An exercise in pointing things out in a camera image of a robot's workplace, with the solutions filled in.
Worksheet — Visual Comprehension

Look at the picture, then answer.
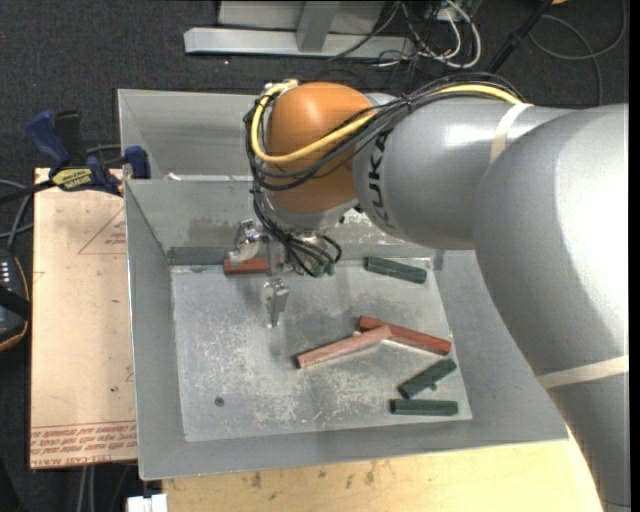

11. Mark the grey metal bin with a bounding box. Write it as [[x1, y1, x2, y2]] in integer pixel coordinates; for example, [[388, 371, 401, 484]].
[[117, 88, 571, 482]]

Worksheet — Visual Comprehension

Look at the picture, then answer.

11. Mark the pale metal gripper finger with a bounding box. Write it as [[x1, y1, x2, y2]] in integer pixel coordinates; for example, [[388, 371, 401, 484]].
[[226, 218, 262, 267], [261, 278, 292, 330]]

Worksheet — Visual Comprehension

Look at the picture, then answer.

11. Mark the pale red-brown flat block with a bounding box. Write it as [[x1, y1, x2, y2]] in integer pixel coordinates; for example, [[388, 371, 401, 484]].
[[293, 324, 394, 371]]

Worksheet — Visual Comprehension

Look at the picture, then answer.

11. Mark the brown cardboard board, red print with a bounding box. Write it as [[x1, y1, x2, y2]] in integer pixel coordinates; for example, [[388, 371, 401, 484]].
[[29, 166, 139, 471]]

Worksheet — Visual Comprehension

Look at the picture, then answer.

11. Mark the dark green flat block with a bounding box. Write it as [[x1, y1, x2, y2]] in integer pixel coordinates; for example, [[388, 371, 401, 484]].
[[389, 398, 460, 417], [397, 357, 459, 401], [363, 255, 429, 286]]

